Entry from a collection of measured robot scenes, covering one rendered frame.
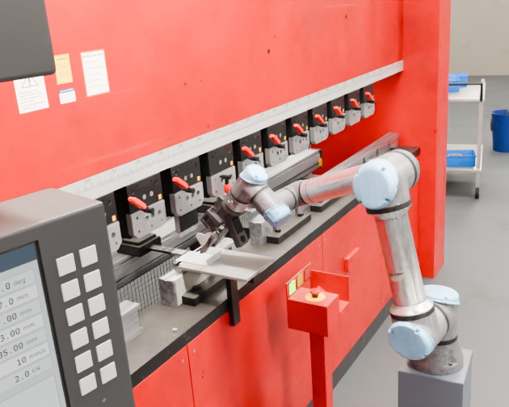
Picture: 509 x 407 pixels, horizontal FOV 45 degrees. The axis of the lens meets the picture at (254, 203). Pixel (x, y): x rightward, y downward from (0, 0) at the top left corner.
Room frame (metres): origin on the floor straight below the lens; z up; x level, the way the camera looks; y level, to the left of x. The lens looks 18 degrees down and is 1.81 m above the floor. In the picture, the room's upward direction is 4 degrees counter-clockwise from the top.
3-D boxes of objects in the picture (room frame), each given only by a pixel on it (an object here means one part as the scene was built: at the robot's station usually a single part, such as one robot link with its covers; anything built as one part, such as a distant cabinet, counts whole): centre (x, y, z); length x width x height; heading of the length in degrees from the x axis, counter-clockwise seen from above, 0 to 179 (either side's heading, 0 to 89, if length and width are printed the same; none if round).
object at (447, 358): (1.55, -0.49, 0.82); 0.15 x 0.15 x 0.10
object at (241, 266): (1.86, 0.11, 1.00); 0.26 x 0.18 x 0.01; 58
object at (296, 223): (2.42, -0.14, 0.89); 0.30 x 0.05 x 0.03; 148
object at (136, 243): (2.03, 0.36, 1.01); 0.26 x 0.12 x 0.05; 58
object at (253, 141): (2.26, 0.03, 1.26); 0.15 x 0.09 x 0.17; 148
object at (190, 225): (1.94, 0.23, 1.13); 0.10 x 0.02 x 0.10; 148
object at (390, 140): (3.01, -0.44, 0.92); 1.68 x 0.06 x 0.10; 148
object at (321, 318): (2.04, -0.21, 0.75); 0.20 x 0.16 x 0.18; 148
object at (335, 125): (2.93, -0.40, 1.26); 0.15 x 0.09 x 0.17; 148
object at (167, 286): (1.99, 0.20, 0.92); 0.39 x 0.06 x 0.10; 148
